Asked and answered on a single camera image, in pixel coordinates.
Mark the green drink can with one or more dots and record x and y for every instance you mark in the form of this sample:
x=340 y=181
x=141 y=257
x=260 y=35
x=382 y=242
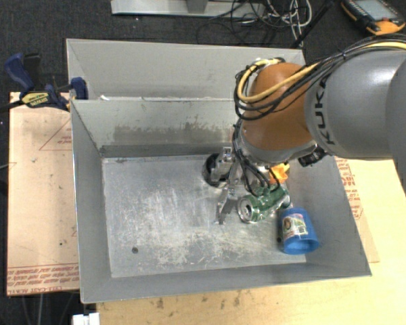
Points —
x=268 y=204

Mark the blue plastic cup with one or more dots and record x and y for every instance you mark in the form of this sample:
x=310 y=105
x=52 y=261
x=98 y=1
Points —
x=298 y=243

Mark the orange plastic piece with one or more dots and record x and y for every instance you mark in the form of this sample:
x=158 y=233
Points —
x=279 y=172

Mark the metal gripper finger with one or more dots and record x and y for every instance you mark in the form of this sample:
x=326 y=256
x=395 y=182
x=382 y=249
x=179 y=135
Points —
x=221 y=208
x=232 y=204

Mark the black round object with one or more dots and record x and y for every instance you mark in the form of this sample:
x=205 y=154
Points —
x=208 y=172

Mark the black cylinder on white bracket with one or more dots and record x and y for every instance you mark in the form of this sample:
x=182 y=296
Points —
x=309 y=158

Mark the grey metal bin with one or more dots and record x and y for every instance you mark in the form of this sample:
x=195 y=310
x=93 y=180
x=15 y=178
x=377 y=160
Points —
x=162 y=222

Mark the brown cardboard board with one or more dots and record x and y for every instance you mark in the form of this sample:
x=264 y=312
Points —
x=40 y=198

